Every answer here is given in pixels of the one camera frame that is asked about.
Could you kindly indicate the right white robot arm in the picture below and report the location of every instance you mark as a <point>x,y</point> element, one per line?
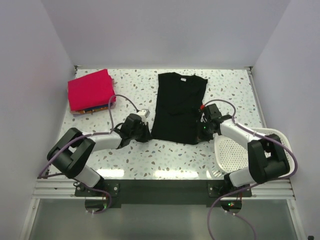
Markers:
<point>265,154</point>

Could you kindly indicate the folded orange t shirt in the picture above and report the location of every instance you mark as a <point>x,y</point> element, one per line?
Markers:
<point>93,109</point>

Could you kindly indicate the folded pink t shirt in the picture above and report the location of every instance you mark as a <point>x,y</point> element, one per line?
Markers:
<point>92,90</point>

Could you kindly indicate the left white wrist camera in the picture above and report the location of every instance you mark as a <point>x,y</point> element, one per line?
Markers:
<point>144,113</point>

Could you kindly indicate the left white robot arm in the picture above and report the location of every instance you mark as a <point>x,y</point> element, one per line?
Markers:
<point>71,153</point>

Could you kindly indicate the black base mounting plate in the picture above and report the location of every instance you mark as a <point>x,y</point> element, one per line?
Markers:
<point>113,193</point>

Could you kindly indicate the black t shirt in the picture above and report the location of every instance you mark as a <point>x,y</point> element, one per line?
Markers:
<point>179,98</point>

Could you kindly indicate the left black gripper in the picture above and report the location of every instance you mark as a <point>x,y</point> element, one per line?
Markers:
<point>147,135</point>

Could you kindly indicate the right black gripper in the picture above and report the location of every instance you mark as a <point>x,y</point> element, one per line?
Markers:
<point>200,135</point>

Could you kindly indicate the white perforated plastic basket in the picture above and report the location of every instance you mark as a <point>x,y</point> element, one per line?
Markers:
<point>231,156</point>

